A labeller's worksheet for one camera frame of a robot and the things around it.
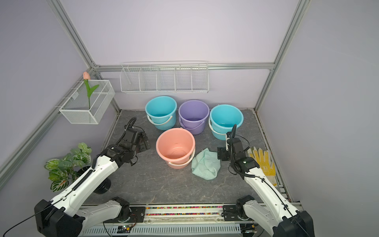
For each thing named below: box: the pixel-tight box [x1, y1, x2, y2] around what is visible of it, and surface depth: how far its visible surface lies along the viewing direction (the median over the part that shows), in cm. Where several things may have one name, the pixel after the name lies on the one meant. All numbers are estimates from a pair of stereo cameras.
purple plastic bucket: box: [178, 99, 210, 135], surface depth 101 cm
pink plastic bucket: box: [155, 127, 196, 170], surface depth 86 cm
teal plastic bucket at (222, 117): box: [208, 104, 245, 141], surface depth 98 cm
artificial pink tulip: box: [82, 71, 100, 110], surface depth 85 cm
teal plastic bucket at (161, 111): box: [145, 95, 178, 131], surface depth 104 cm
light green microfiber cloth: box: [191, 147, 221, 180], surface depth 88 cm
